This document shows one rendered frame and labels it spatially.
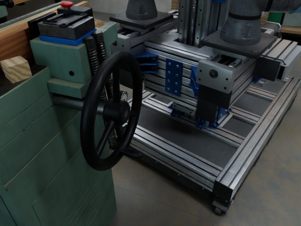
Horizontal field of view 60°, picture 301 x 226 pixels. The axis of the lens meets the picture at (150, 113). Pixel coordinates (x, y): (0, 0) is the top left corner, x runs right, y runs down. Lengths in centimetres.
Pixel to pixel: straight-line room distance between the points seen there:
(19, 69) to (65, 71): 10
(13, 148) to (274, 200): 130
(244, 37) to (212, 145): 64
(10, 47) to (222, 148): 111
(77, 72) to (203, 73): 51
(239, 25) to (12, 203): 89
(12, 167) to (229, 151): 107
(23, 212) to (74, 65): 39
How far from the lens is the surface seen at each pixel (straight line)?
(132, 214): 141
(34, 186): 76
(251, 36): 105
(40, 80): 67
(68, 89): 65
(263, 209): 153
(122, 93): 94
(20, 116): 65
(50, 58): 67
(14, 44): 70
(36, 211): 81
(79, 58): 62
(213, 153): 141
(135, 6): 128
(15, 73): 63
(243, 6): 102
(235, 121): 166
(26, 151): 69
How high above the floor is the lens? 118
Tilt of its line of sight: 36 degrees down
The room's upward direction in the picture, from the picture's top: straight up
